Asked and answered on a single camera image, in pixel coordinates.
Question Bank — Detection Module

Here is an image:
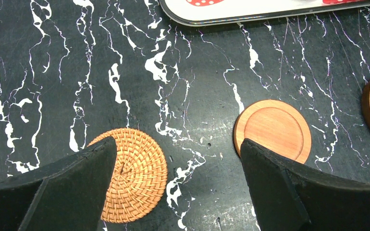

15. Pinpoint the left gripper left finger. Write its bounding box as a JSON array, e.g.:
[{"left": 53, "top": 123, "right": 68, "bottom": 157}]
[{"left": 0, "top": 137, "right": 117, "bottom": 231}]

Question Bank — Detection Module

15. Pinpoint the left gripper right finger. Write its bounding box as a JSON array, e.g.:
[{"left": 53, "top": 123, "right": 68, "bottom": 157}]
[{"left": 240, "top": 139, "right": 370, "bottom": 231}]

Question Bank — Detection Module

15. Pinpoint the cork coaster far left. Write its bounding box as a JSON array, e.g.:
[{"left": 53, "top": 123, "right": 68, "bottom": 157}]
[{"left": 90, "top": 128, "right": 168, "bottom": 223}]

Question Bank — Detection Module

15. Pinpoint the smooth wooden coaster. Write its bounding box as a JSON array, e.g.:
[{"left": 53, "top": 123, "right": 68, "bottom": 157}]
[{"left": 233, "top": 100, "right": 312, "bottom": 164}]

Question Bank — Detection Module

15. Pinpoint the white strawberry tray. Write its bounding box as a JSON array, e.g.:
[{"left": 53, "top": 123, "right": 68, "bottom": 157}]
[{"left": 159, "top": 0, "right": 370, "bottom": 27}]

